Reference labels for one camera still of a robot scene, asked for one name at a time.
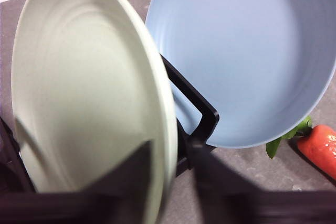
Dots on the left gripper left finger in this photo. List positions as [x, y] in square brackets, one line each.
[105, 200]

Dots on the black plate rack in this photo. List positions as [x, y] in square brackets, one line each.
[207, 119]

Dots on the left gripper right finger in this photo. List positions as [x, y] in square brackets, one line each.
[249, 205]

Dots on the blue plate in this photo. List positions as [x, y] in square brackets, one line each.
[241, 58]

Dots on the orange carrot with green leaves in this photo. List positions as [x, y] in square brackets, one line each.
[319, 148]

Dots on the green plate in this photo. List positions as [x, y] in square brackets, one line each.
[86, 77]

